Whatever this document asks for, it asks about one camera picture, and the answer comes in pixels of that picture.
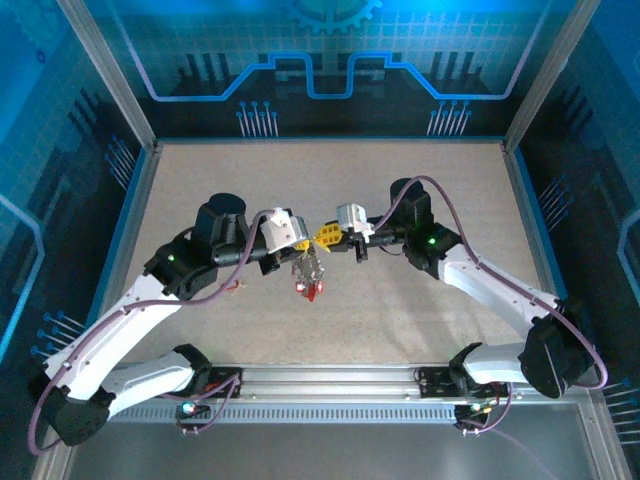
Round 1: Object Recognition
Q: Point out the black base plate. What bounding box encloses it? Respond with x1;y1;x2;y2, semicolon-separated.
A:
415;366;511;400
205;366;245;400

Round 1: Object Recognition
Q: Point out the left base LED board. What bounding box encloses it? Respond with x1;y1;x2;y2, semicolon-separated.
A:
175;397;211;419

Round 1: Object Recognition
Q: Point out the right base LED board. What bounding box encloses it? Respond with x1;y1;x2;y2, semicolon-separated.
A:
454;399;494;421

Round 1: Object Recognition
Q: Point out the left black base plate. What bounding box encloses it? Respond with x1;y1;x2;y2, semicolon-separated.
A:
205;366;245;400

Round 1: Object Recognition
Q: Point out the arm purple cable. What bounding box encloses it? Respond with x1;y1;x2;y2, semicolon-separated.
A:
27;209;275;457
372;174;610;436

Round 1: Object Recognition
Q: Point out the base led board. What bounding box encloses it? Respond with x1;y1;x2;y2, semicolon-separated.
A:
454;399;494;421
175;397;211;419

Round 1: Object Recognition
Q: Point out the keyring with keys and tags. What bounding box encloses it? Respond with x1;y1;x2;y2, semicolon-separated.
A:
291;248;327;304

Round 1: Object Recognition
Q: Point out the left aluminium frame post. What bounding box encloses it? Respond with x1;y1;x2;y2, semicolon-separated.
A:
55;0;160;151

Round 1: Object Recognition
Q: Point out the right aluminium frame post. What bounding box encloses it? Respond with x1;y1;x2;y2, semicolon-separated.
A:
502;0;603;151

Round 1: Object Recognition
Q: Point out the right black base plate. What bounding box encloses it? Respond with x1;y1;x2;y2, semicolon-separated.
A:
415;366;511;400

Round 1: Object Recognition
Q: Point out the right aluminium side rail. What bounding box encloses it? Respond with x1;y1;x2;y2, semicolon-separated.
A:
502;141;576;362

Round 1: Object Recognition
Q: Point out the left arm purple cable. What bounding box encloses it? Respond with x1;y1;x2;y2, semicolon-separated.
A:
27;209;275;457

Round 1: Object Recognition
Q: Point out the slotted grey cable duct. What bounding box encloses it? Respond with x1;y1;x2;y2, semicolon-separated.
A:
112;402;464;426

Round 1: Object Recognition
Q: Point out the grey metal front panel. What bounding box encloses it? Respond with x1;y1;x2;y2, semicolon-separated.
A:
29;399;634;480

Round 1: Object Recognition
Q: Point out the aluminium frame post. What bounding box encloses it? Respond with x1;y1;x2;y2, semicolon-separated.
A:
55;0;160;151
502;0;603;151

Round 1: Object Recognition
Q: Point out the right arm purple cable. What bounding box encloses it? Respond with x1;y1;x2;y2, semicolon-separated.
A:
372;174;610;436

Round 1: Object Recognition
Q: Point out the left aluminium side rail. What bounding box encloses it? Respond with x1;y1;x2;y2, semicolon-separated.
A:
79;142;162;361

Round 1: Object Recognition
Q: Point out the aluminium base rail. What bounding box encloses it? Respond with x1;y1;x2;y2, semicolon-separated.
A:
209;363;599;401

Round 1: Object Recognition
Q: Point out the aluminium side rail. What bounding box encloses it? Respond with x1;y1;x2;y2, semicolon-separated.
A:
79;142;162;361
502;141;576;362

